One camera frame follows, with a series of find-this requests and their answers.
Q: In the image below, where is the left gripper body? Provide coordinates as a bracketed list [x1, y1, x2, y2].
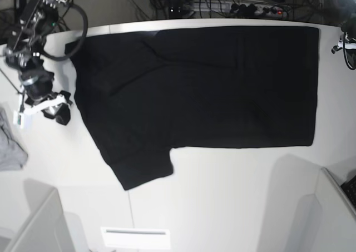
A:
[337, 34, 356, 50]

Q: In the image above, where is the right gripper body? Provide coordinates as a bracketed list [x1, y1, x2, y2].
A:
[19, 68, 59, 107]

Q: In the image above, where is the black T-shirt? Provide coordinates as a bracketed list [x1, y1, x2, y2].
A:
[71, 26, 319, 190]

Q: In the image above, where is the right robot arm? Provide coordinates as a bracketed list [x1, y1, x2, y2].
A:
[3, 0, 88, 126]

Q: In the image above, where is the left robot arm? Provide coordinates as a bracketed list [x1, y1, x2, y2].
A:
[331, 16, 355, 54]

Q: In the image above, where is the grey crumpled cloth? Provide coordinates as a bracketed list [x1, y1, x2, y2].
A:
[1, 107, 28, 172]

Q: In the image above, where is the white power strip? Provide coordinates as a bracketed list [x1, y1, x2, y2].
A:
[229, 3, 289, 19]

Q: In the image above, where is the white partition panel left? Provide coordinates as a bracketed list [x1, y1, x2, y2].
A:
[1, 179, 90, 251]

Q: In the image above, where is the black keyboard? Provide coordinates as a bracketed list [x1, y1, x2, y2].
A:
[341, 176, 356, 208]

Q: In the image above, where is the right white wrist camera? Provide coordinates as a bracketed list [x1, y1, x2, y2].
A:
[13, 111, 32, 129]

